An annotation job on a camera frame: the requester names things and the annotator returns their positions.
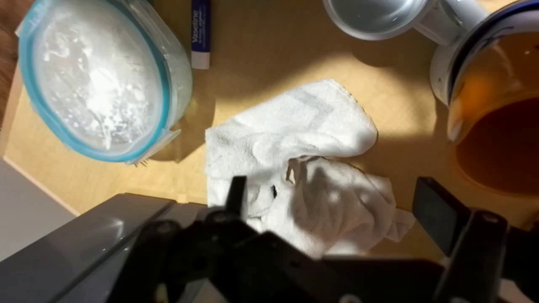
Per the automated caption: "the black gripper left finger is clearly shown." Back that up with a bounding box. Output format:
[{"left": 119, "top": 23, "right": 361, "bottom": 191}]
[{"left": 105, "top": 176, "right": 323, "bottom": 303}]

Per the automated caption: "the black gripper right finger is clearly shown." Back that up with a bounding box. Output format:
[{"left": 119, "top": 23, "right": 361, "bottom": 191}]
[{"left": 410, "top": 176, "right": 511, "bottom": 303}]

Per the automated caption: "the orange plastic cup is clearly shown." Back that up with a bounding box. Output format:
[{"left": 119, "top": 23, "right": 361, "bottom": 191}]
[{"left": 446, "top": 31, "right": 539, "bottom": 199}]

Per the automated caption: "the white crumpled paper napkin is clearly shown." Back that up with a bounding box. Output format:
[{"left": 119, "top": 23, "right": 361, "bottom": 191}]
[{"left": 203, "top": 78, "right": 378, "bottom": 211}]

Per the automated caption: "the glass container with blue rim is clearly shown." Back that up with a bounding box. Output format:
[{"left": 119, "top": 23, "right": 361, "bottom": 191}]
[{"left": 14, "top": 0, "right": 195, "bottom": 167}]

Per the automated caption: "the blue Vaseline lip stick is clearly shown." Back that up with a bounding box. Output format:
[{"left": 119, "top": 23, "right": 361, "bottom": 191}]
[{"left": 188, "top": 0, "right": 213, "bottom": 71}]

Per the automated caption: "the grey metal bowl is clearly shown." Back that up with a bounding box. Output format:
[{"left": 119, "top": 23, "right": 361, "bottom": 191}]
[{"left": 321, "top": 0, "right": 434, "bottom": 43}]

